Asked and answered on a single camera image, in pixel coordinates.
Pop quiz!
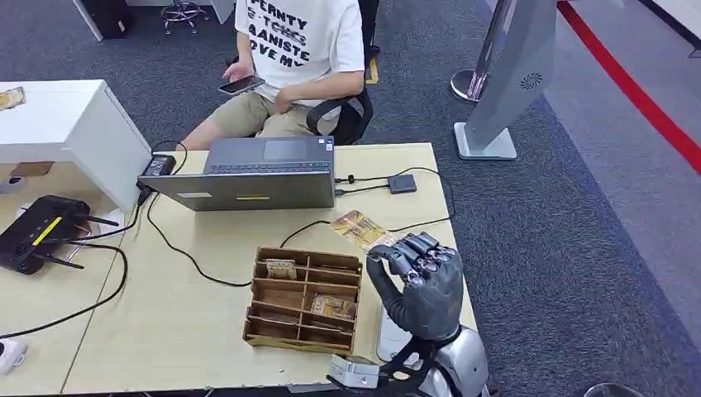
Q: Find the wooden card box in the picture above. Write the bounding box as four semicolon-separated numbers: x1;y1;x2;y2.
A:
241;246;365;356

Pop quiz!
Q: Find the black usb hub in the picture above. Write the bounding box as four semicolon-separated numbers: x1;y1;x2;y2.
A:
387;174;417;195

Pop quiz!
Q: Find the wide brown patterned card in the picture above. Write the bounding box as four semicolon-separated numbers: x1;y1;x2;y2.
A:
309;294;359;323

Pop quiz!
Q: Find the black router with yellow stripe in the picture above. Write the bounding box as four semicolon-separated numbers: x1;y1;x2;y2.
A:
0;194;120;276

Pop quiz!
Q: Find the person's left hand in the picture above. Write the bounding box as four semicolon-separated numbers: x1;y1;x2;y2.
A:
273;86;300;115

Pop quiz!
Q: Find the black laptop power cable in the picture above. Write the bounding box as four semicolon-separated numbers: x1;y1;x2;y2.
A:
145;191;333;289

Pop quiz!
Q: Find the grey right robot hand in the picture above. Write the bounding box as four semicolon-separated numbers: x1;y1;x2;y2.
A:
365;232;465;342

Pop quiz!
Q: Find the white desk cabinet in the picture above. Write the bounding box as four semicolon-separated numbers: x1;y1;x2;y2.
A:
0;79;153;213

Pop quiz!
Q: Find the small white device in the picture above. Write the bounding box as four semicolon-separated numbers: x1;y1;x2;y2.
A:
0;338;28;377

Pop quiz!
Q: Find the small brown patterned card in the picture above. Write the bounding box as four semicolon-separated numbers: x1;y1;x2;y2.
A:
265;258;298;281

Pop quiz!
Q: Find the silver kiosk stand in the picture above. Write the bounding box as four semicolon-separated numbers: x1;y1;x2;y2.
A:
452;0;559;161

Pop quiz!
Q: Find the black office chair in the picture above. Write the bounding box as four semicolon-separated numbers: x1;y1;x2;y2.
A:
305;0;381;147

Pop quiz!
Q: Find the clear glass rim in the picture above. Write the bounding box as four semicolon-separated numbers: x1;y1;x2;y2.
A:
582;382;648;397

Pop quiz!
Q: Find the chrome stool base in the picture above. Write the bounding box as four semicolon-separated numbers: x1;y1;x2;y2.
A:
160;0;211;36

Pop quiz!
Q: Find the person's right hand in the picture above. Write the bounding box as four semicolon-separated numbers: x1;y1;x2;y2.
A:
222;59;256;84

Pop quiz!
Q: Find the person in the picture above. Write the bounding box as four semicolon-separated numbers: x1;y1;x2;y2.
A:
176;0;367;152

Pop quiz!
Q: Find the black adapter mains cable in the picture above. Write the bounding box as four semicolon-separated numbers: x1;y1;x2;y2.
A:
82;140;189;242

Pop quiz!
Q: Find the black cabinet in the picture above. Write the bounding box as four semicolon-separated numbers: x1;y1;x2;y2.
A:
81;0;135;40

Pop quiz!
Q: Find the chrome stanchion post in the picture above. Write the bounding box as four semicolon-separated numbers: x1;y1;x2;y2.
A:
450;0;517;104

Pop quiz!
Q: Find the short black hub cable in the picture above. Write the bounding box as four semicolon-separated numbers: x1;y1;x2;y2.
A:
334;184;391;197

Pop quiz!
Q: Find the white rounded device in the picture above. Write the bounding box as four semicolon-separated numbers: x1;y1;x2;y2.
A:
376;304;413;365

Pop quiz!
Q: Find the yellow patterned card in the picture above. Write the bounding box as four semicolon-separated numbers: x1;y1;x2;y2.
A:
329;209;405;254

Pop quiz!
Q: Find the black smartphone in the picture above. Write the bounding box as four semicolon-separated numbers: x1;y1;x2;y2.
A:
217;74;267;98

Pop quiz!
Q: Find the black power adapter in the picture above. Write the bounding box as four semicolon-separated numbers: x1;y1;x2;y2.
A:
142;154;178;178

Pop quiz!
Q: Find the red floor tape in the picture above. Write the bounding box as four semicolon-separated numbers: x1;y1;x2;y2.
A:
556;0;701;177

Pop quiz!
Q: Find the round white disc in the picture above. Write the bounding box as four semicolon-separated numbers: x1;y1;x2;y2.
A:
0;175;28;197

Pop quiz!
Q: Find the grey laptop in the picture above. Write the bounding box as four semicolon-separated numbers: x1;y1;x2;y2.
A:
137;136;336;213

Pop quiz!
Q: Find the black router cable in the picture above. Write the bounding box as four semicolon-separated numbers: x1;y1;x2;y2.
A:
0;241;129;342

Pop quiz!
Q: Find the long black hub cable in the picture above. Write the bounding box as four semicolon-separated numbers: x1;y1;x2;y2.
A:
334;166;456;235

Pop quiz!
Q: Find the brown cardboard piece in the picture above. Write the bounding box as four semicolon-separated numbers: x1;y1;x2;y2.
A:
9;161;55;178

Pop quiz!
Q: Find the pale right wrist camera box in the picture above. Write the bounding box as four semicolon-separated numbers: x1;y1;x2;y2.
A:
329;353;381;390

